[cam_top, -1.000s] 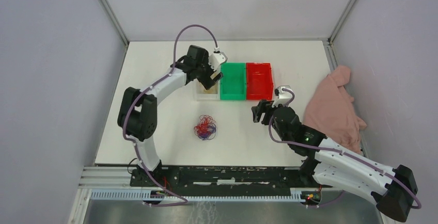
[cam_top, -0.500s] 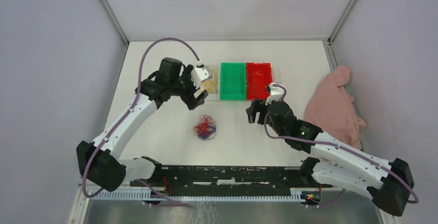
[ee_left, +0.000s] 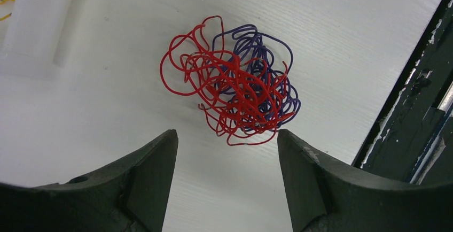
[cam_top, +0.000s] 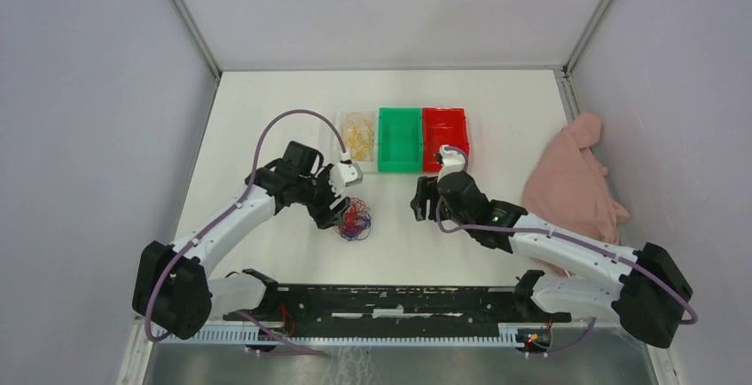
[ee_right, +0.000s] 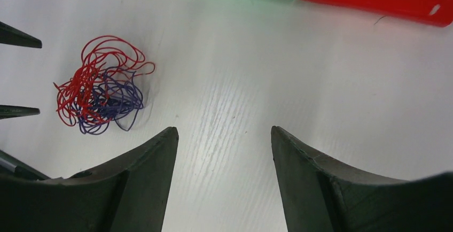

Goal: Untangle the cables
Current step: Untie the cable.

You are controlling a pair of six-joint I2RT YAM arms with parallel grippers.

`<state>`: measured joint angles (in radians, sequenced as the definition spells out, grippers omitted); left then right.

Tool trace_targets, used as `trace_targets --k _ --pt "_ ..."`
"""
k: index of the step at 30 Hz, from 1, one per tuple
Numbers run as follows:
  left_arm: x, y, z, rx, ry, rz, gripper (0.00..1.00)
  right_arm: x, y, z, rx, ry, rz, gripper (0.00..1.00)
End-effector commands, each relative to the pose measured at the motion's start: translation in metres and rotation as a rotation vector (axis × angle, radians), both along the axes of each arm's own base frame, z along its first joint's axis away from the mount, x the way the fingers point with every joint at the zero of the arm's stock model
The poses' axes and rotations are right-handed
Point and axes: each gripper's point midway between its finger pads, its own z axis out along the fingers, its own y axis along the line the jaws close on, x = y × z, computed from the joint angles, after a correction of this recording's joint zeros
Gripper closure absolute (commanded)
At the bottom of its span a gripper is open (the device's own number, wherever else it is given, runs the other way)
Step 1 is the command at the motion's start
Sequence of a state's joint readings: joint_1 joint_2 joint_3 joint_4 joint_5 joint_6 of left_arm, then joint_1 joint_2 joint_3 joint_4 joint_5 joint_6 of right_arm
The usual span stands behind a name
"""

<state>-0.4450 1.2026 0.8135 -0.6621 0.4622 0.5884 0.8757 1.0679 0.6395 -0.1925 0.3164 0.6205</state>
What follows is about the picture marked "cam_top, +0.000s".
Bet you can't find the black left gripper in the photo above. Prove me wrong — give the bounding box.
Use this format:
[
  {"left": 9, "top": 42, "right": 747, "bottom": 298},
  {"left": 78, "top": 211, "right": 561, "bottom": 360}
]
[{"left": 297, "top": 163, "right": 352, "bottom": 230}]

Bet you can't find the coloured cable bundle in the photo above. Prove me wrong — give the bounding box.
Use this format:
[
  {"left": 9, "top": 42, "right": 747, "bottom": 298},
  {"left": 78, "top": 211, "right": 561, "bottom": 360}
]
[{"left": 333, "top": 196, "right": 373, "bottom": 242}]

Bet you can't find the yellow cable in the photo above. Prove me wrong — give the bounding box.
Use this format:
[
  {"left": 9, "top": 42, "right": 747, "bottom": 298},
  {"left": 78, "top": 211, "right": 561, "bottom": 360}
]
[{"left": 341, "top": 113, "right": 379, "bottom": 163}]

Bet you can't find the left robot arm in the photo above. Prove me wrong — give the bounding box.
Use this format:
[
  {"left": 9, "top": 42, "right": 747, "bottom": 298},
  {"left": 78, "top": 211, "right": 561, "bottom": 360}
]
[{"left": 131, "top": 141, "right": 363, "bottom": 340}]

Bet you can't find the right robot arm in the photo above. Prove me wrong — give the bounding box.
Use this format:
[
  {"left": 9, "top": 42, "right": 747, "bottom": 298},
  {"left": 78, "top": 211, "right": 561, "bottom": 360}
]
[{"left": 410, "top": 171, "right": 699, "bottom": 349}]

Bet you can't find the green plastic bin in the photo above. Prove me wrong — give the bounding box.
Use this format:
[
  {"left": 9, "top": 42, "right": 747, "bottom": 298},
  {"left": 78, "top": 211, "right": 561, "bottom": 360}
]
[{"left": 377, "top": 107, "right": 424, "bottom": 173}]

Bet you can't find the red plastic bin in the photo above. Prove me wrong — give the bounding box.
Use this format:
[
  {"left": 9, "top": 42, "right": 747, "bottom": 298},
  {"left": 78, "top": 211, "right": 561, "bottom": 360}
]
[{"left": 422, "top": 107, "right": 470, "bottom": 173}]

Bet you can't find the clear plastic bin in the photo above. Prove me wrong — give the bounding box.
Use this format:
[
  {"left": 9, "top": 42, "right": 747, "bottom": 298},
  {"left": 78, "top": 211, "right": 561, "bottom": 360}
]
[{"left": 335, "top": 109, "right": 379, "bottom": 173}]

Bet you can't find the pink cloth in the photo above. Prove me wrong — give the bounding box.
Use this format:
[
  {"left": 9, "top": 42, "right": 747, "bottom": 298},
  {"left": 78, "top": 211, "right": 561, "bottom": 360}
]
[{"left": 521, "top": 113, "right": 630, "bottom": 245}]

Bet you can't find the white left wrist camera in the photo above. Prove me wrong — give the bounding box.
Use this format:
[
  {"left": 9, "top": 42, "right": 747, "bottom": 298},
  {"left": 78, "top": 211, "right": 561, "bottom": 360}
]
[{"left": 329, "top": 161, "right": 364, "bottom": 193}]

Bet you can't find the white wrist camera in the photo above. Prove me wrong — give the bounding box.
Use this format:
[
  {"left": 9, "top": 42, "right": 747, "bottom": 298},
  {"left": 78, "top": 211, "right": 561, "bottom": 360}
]
[
  {"left": 436, "top": 145, "right": 468, "bottom": 179},
  {"left": 329, "top": 161, "right": 364, "bottom": 193}
]

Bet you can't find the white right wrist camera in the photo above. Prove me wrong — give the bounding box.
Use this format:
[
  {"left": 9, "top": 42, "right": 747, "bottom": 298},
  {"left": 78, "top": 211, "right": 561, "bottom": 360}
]
[{"left": 436, "top": 145, "right": 468, "bottom": 179}]

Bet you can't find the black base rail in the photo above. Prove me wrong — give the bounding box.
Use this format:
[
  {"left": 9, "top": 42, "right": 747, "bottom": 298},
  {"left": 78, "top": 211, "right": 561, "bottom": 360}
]
[{"left": 249, "top": 283, "right": 572, "bottom": 338}]

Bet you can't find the white slotted cable duct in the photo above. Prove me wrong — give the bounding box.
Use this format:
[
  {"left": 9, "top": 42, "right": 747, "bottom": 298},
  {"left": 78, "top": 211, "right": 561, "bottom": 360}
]
[{"left": 153, "top": 326, "right": 530, "bottom": 349}]

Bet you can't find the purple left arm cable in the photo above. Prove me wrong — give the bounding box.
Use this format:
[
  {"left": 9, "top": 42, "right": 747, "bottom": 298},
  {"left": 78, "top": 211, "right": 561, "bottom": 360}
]
[{"left": 144, "top": 108, "right": 354, "bottom": 357}]

